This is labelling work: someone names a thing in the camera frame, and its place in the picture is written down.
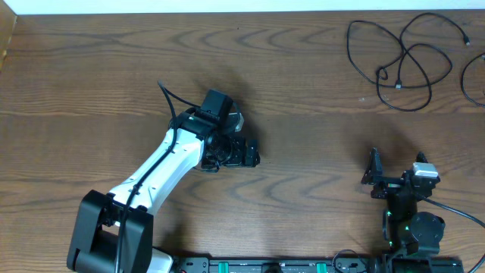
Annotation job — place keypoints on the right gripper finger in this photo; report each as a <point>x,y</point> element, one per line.
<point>421,158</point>
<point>374,170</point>

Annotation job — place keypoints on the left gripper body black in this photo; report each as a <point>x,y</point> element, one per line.
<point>249,154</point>

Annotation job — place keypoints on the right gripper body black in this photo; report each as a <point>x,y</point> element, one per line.
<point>392,180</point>

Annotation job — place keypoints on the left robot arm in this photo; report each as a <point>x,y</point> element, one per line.
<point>114,231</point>

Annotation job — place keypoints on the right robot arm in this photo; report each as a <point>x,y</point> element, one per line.
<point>414,237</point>

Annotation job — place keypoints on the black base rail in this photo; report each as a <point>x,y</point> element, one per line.
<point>344,264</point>

